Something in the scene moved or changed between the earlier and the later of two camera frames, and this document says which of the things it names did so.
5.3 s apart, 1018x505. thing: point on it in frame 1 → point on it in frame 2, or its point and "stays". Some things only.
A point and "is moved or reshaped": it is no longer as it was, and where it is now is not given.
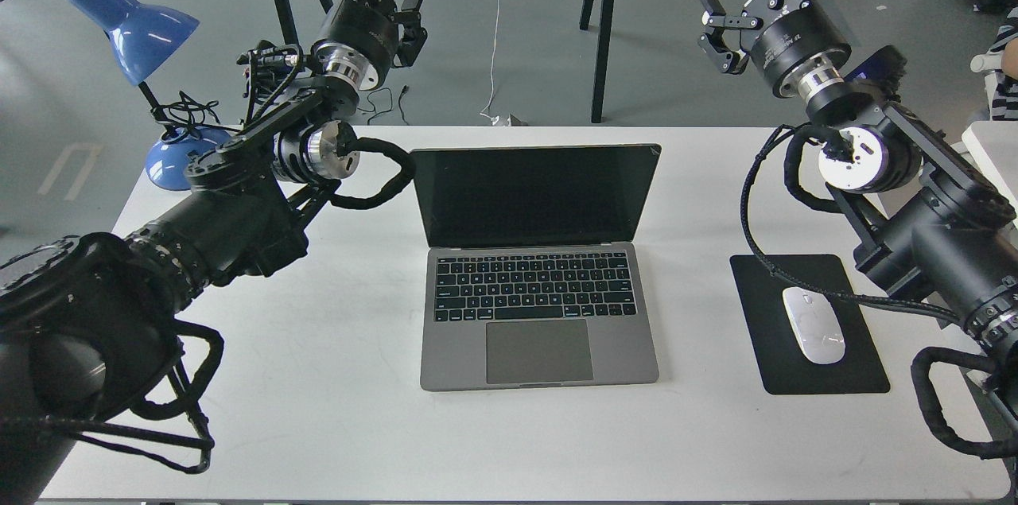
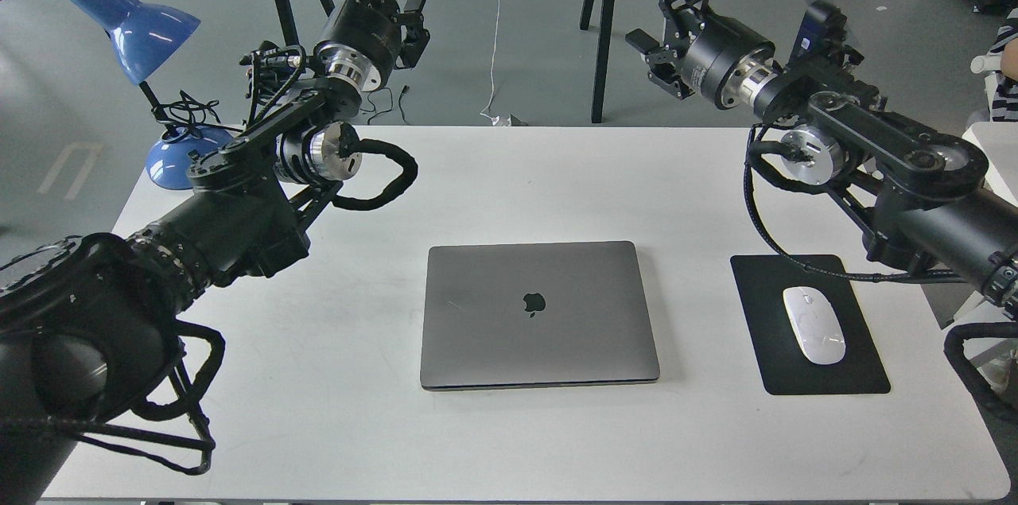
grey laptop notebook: (534, 277) is moved or reshaped
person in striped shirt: (1004, 89) stays
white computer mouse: (816, 324) stays
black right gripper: (794, 39) → (726, 62)
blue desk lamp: (141, 37) stays
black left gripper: (359, 44) stays
